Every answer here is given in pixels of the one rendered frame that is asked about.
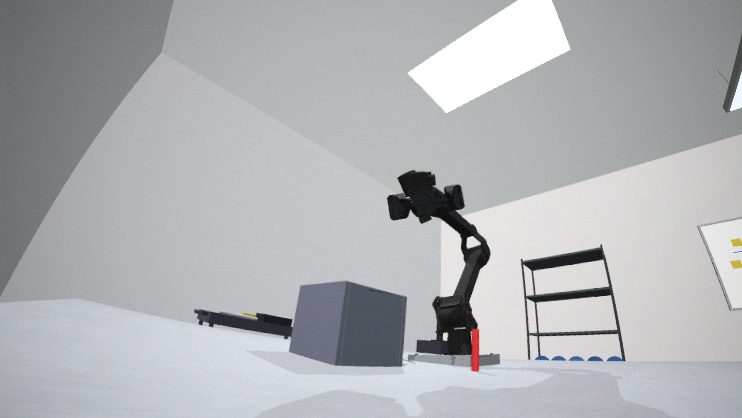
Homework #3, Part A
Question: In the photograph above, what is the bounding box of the red peg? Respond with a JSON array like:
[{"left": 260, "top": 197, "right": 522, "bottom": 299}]
[{"left": 471, "top": 329, "right": 480, "bottom": 372}]

